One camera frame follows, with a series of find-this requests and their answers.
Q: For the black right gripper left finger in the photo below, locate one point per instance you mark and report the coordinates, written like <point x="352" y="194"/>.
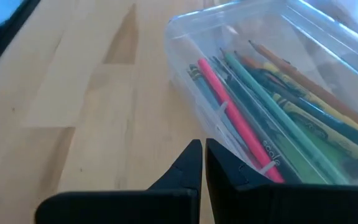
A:
<point x="120" y="208"/>

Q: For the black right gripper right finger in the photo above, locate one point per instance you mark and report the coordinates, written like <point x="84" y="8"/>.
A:
<point x="291" y="205"/>

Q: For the olive yellow crayon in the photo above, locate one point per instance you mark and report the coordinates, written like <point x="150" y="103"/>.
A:
<point x="328" y="137"/>

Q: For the green pencil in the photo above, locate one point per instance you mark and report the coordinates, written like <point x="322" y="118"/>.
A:
<point x="275" y="112"/>

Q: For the pink pen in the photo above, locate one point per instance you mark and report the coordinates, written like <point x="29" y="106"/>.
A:
<point x="228" y="105"/>

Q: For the orange pencil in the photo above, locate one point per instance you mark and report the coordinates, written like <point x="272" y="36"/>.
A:
<point x="247" y="60"/>
<point x="306" y="82"/>

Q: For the blue grey pencil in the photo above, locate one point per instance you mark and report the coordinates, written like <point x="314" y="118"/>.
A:
<point x="210" y="96"/>

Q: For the clear plastic supply box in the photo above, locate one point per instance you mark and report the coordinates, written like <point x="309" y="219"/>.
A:
<point x="197" y="37"/>

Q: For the black aluminium table frame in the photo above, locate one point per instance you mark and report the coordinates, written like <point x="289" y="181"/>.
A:
<point x="8" y="34"/>

